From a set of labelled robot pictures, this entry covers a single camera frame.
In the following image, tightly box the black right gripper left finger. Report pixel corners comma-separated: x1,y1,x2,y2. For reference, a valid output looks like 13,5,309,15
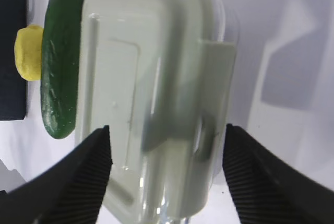
1,125,112,223

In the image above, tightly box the yellow lemon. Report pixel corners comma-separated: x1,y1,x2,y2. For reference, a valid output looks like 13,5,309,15
14,24,43,81

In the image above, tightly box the navy blue lunch bag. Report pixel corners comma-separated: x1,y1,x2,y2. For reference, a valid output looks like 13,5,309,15
1,0,27,121

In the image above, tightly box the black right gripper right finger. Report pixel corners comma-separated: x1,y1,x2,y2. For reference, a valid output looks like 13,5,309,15
222,124,333,223

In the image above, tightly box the green lid glass food container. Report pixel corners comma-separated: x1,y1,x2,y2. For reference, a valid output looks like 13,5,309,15
75,0,236,223

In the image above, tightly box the dark green cucumber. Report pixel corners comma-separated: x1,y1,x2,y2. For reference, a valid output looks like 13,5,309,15
40,0,84,139

